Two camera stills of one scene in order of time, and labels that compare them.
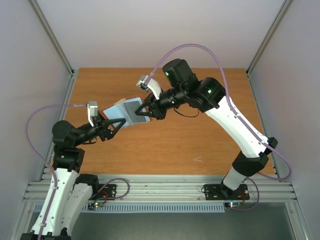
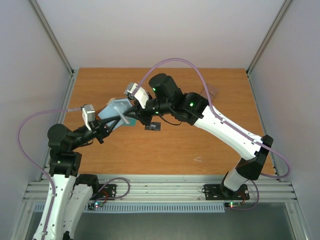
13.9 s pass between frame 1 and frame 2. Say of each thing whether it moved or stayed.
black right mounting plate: stayed
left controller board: stayed
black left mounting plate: stayed
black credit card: moved
